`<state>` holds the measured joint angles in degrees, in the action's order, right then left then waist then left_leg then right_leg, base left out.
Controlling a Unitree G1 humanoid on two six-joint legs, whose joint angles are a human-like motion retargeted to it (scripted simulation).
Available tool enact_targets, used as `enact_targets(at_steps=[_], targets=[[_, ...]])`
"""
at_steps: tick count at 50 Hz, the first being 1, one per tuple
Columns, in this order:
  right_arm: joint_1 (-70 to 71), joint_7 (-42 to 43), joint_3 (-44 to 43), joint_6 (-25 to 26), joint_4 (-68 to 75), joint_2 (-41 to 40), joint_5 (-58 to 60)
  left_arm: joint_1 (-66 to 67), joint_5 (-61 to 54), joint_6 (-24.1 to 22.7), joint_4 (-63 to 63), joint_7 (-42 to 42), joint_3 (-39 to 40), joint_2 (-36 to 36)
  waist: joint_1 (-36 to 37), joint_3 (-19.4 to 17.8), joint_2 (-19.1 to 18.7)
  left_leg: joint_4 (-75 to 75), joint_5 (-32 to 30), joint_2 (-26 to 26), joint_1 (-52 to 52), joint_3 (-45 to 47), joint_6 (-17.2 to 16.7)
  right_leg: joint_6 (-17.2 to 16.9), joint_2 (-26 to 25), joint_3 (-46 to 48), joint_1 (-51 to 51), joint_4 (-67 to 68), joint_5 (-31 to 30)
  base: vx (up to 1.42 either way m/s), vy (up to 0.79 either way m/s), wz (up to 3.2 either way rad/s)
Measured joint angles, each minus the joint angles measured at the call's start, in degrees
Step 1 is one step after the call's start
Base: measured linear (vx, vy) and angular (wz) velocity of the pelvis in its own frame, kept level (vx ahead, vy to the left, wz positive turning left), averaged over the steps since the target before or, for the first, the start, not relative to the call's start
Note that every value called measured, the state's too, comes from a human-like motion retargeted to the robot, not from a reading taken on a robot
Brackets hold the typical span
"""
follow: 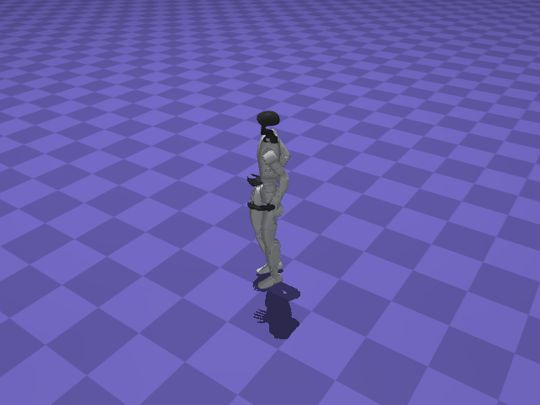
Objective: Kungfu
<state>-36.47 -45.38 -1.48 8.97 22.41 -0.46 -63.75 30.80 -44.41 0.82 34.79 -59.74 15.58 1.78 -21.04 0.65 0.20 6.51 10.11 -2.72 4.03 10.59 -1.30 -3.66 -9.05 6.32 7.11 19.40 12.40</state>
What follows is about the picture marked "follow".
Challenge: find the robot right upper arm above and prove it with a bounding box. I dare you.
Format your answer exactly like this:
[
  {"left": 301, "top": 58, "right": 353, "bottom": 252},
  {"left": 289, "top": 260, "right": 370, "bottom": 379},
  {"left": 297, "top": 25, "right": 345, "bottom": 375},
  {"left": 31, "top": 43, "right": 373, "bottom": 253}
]
[{"left": 271, "top": 129, "right": 290, "bottom": 163}]

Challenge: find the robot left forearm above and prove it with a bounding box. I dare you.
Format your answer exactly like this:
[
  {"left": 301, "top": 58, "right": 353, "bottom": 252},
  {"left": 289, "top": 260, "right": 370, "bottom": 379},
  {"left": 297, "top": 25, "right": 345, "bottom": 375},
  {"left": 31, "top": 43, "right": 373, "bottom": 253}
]
[{"left": 270, "top": 177, "right": 289, "bottom": 211}]

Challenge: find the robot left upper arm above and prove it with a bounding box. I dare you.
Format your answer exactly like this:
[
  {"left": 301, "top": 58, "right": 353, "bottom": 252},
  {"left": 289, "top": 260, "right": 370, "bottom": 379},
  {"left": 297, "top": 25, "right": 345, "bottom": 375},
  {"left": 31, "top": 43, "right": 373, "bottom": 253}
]
[{"left": 262, "top": 148, "right": 289, "bottom": 184}]

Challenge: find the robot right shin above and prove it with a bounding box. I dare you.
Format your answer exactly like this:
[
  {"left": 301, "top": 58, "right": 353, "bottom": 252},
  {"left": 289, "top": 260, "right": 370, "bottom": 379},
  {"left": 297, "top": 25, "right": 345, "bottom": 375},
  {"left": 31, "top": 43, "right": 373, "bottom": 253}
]
[{"left": 253, "top": 231, "right": 265, "bottom": 254}]

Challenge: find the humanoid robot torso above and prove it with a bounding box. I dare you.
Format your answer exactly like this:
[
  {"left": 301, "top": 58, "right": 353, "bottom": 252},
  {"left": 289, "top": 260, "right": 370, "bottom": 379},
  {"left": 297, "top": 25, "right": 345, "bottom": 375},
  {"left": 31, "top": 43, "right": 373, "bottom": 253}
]
[{"left": 257, "top": 133, "right": 280, "bottom": 204}]

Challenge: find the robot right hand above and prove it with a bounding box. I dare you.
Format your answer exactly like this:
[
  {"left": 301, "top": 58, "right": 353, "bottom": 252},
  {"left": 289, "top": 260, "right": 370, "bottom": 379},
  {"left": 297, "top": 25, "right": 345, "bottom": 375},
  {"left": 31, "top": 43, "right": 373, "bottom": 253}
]
[{"left": 247, "top": 174, "right": 263, "bottom": 186}]

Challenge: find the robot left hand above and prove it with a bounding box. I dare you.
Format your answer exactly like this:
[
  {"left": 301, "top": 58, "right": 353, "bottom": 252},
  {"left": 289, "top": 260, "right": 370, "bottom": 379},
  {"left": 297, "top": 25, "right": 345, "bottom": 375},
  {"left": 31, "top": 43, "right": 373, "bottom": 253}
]
[{"left": 247, "top": 201, "right": 275, "bottom": 212}]

